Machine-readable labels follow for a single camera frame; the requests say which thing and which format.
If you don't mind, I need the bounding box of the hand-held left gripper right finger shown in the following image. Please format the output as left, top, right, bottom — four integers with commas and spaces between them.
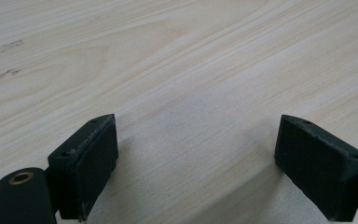
273, 114, 358, 222

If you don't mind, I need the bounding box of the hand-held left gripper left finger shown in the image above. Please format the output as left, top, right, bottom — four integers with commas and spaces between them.
47, 113, 119, 222

